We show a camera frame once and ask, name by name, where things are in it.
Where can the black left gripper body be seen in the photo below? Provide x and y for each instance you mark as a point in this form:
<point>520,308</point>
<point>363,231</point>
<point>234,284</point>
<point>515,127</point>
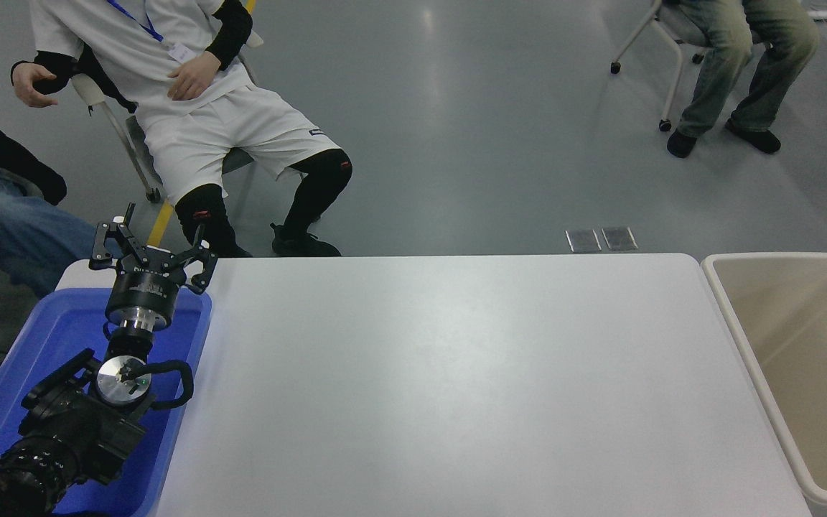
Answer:
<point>144,287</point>

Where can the person's left forearm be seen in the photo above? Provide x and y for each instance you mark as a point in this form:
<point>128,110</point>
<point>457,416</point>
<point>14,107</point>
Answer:
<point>232,29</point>

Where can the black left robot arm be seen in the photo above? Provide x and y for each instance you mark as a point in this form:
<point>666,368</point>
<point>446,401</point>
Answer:
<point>76,431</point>

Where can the person's right forearm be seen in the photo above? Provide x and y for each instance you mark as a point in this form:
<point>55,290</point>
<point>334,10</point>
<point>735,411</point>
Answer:
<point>58,68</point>

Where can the person's right hand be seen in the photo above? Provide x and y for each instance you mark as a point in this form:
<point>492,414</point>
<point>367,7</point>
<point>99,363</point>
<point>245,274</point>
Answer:
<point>28,82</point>

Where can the person's left hand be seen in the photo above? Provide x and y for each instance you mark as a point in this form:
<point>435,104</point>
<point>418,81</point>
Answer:
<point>197,75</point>

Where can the person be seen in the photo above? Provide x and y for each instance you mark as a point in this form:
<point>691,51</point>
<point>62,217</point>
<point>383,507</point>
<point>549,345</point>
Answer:
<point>722,43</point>
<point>198,136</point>
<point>19,230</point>

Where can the blue plastic tray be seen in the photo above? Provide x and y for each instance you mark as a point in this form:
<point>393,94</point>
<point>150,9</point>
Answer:
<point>54,330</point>

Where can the white id badge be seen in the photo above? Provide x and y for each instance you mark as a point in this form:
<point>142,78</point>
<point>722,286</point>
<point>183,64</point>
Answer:
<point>182,52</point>

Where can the metal floor plate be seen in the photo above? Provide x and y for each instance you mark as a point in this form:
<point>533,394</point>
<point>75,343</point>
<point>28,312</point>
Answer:
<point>583,240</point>
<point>619,238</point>

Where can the large pale bin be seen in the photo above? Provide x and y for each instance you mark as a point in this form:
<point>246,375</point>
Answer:
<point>815,345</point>

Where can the white frame chair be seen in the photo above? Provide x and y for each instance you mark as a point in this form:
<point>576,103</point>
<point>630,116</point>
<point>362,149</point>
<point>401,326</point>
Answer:
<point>675,25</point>
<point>133,143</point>

